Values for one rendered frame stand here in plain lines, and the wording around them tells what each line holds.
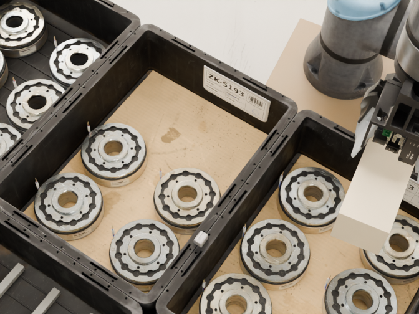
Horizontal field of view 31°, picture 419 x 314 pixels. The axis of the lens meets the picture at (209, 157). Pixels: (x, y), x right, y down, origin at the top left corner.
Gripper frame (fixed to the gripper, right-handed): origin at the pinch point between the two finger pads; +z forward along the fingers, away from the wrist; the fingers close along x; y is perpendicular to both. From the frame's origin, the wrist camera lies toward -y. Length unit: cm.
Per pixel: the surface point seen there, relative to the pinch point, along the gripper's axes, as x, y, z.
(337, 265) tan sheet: -0.5, 4.7, 26.3
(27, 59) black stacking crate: -63, -9, 27
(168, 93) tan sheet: -37.3, -13.0, 26.4
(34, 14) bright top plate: -65, -16, 24
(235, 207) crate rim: -16.8, 7.3, 16.3
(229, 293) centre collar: -13.0, 17.0, 22.6
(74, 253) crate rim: -33.7, 23.1, 16.3
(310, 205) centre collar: -7.6, -1.1, 22.7
